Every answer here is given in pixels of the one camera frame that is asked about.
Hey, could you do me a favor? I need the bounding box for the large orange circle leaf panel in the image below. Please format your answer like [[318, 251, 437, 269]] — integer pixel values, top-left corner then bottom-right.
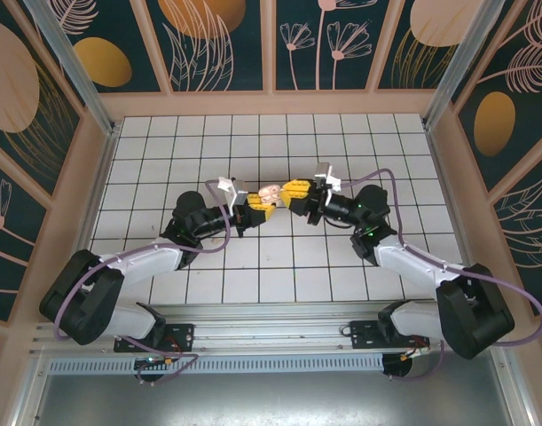
[[146, 0, 265, 92]]

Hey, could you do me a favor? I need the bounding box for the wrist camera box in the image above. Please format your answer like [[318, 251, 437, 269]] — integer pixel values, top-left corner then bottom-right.
[[216, 176, 250, 209], [313, 162, 342, 192]]

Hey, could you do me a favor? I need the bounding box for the pink flowers dark panel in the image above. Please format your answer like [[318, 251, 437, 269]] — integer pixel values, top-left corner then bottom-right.
[[275, 0, 389, 91]]

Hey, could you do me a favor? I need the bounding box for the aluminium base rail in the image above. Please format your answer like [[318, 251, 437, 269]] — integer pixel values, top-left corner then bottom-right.
[[28, 304, 518, 356]]

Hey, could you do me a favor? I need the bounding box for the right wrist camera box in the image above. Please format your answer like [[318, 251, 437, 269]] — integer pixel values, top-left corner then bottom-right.
[[313, 162, 342, 192]]

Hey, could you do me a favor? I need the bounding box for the purple cable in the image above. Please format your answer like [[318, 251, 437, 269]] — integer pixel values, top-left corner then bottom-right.
[[334, 168, 542, 383], [51, 178, 231, 386]]

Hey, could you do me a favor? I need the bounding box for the grey metal sheet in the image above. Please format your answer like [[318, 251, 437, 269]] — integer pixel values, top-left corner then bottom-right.
[[12, 372, 533, 426]]

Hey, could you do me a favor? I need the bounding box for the pink flower outline wall panel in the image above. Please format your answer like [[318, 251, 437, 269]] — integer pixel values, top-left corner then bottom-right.
[[0, 154, 48, 320]]

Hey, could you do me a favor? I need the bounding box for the big pale circle gold panel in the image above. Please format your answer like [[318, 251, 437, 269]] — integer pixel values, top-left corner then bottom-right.
[[0, 0, 83, 199]]

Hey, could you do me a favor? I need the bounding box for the black round grommet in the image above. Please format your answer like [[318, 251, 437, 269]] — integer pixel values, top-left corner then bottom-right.
[[381, 353, 414, 382], [135, 368, 165, 385]]

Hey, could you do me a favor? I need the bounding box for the aluminium corner post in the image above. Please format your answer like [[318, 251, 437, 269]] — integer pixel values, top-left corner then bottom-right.
[[21, 0, 121, 137], [423, 0, 493, 130]]

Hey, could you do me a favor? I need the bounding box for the slotted grey cable duct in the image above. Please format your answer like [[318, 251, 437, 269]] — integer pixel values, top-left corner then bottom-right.
[[43, 357, 386, 376]]

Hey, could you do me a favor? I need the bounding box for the pale circle gold lines panel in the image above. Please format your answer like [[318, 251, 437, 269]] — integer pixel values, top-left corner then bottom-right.
[[376, 0, 471, 90]]

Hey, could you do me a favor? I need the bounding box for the orange oval pink feather panel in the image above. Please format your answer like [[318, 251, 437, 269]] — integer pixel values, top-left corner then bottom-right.
[[59, 0, 163, 93]]

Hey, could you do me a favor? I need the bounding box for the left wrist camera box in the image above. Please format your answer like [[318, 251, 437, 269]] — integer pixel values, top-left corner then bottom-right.
[[216, 176, 250, 209]]

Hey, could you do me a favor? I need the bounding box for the small circuit board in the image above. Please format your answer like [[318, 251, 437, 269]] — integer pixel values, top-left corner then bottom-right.
[[135, 356, 174, 370]]

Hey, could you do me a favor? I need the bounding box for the pink leaf outline wall panel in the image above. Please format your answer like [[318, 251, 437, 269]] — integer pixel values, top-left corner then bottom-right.
[[491, 175, 542, 316]]

